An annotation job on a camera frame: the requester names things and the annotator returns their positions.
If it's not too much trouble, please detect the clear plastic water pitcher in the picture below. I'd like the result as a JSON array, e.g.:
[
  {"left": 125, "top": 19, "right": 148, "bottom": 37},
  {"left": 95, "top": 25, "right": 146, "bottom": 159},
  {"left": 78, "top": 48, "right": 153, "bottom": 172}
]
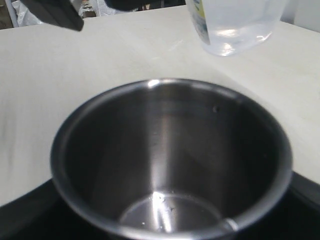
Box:
[{"left": 185, "top": 0, "right": 287, "bottom": 57}]

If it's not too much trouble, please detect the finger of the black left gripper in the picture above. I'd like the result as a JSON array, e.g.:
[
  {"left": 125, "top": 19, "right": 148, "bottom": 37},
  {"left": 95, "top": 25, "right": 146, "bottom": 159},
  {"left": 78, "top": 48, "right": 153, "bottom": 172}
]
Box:
[{"left": 21, "top": 0, "right": 84, "bottom": 32}]

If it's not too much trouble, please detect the stainless steel cup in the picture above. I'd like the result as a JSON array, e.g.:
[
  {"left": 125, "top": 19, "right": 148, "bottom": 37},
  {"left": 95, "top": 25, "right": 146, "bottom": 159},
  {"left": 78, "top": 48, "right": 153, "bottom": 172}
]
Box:
[{"left": 50, "top": 78, "right": 293, "bottom": 240}]

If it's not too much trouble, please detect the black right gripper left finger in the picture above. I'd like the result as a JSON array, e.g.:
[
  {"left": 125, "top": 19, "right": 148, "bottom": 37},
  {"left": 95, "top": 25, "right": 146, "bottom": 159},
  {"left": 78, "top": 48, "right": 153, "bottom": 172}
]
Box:
[{"left": 0, "top": 180, "right": 76, "bottom": 240}]

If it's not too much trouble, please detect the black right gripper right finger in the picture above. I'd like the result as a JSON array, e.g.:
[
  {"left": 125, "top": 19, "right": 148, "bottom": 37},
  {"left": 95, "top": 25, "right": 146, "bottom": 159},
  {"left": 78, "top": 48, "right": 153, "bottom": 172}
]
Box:
[{"left": 276, "top": 172, "right": 320, "bottom": 240}]

